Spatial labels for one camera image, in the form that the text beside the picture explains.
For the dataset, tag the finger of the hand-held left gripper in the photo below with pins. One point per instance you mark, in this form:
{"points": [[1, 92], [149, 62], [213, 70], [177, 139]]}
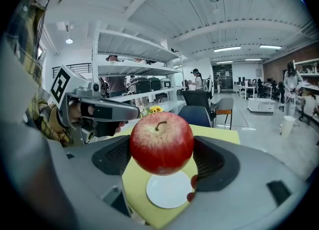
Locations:
{"points": [[124, 113]]}

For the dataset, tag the office desks with monitors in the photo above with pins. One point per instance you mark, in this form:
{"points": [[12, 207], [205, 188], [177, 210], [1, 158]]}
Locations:
{"points": [[249, 89]]}

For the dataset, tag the white low cabinet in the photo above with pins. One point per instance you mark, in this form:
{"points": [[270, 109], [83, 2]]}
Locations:
{"points": [[261, 105]]}

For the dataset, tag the person's right hand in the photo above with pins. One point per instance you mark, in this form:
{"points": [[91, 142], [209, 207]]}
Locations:
{"points": [[194, 181]]}

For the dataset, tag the silver appliance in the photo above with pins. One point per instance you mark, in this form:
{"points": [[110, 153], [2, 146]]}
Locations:
{"points": [[165, 83]]}

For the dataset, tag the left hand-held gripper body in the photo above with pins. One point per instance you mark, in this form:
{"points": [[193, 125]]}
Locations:
{"points": [[61, 84]]}

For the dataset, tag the person's left forearm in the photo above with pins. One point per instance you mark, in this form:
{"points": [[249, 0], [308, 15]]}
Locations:
{"points": [[52, 124]]}

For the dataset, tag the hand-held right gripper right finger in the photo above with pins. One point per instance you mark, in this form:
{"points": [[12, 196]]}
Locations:
{"points": [[236, 199]]}

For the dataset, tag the yellow plaid shirt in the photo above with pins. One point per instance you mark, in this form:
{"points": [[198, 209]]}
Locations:
{"points": [[27, 37]]}

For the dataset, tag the white shelf rack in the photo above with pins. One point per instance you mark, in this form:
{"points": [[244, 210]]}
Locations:
{"points": [[129, 69], [309, 62]]}

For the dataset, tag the sunflower bunch in white pot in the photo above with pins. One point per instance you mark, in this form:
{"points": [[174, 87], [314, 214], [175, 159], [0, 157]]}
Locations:
{"points": [[155, 109]]}

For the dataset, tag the black office chair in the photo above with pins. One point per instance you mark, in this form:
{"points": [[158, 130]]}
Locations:
{"points": [[197, 98]]}

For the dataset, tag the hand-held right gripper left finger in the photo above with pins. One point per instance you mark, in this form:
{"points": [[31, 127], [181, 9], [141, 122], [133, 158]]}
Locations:
{"points": [[99, 181]]}

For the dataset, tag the black appliance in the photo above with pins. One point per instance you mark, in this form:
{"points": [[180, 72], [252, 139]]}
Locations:
{"points": [[140, 85]]}

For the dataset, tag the dark glass door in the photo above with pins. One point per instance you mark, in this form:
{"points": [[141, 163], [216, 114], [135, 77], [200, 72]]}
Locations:
{"points": [[224, 79]]}

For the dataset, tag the yellow-green tablecloth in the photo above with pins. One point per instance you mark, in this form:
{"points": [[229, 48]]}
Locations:
{"points": [[135, 189]]}

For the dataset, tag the long ceiling lamp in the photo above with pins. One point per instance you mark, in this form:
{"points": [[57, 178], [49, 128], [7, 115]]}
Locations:
{"points": [[227, 49], [253, 60], [224, 62], [270, 47]]}

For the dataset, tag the red apple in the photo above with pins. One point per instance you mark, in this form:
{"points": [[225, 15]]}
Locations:
{"points": [[162, 146]]}

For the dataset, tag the grey chair with orange seat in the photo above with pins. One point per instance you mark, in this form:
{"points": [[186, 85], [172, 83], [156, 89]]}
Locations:
{"points": [[225, 104]]}

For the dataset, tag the white round plate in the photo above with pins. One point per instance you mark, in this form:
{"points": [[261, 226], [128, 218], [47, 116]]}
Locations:
{"points": [[164, 194]]}

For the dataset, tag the dark blue chair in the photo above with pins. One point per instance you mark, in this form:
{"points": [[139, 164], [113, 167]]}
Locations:
{"points": [[194, 116]]}

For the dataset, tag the black balcony railing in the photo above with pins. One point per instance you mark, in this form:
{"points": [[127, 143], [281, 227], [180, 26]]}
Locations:
{"points": [[74, 65]]}

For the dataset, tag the round ceiling lamp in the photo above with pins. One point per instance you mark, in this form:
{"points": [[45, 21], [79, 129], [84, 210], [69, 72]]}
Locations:
{"points": [[69, 41]]}

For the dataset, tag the white waste bin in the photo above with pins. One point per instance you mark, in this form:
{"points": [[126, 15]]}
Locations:
{"points": [[287, 126]]}

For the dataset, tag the person's left hand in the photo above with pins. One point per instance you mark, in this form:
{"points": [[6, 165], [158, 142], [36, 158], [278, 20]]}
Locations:
{"points": [[74, 114]]}

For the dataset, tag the dark green appliance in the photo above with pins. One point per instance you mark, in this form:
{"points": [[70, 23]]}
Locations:
{"points": [[155, 83]]}

